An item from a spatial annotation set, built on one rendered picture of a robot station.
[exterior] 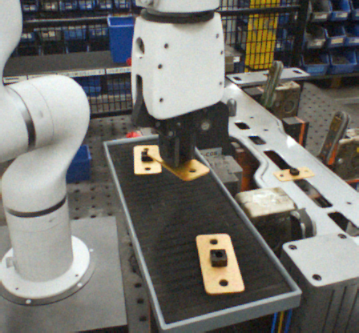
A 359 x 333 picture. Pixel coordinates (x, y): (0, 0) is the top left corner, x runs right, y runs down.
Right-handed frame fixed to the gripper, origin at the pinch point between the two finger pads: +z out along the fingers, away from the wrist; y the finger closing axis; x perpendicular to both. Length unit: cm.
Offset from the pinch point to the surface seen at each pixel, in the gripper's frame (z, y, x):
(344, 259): 12.7, 12.5, -17.6
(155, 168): 7.5, 1.6, 7.2
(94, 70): 22, 36, 94
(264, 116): 24, 57, 34
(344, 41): 52, 257, 131
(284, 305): 8.2, -2.3, -19.8
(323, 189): 23.8, 39.1, 1.7
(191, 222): 7.8, -2.0, -5.3
